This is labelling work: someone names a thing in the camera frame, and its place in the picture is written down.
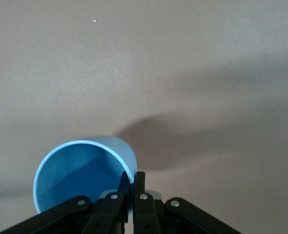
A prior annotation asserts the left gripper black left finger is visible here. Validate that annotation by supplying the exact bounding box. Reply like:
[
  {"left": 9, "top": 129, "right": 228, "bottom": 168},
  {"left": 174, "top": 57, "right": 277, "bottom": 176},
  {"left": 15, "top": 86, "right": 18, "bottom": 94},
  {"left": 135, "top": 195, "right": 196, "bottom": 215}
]
[{"left": 0, "top": 171, "right": 131, "bottom": 234}]

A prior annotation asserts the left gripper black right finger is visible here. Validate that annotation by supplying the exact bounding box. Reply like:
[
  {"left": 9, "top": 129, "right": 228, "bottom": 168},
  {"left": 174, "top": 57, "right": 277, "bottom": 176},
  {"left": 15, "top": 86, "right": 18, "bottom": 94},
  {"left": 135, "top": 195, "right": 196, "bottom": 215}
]
[{"left": 133, "top": 172, "right": 242, "bottom": 234}]

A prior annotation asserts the blue plastic cup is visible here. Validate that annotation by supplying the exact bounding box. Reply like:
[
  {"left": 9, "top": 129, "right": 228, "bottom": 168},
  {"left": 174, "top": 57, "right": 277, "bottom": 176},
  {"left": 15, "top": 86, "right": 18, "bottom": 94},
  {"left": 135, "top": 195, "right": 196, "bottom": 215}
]
[{"left": 32, "top": 136, "right": 138, "bottom": 215}]

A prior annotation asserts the brown table cover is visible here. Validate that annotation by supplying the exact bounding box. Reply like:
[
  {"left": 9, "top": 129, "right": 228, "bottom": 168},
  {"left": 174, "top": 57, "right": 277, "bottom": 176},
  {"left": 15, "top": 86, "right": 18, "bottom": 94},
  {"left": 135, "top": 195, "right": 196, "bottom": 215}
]
[{"left": 0, "top": 0, "right": 288, "bottom": 234}]

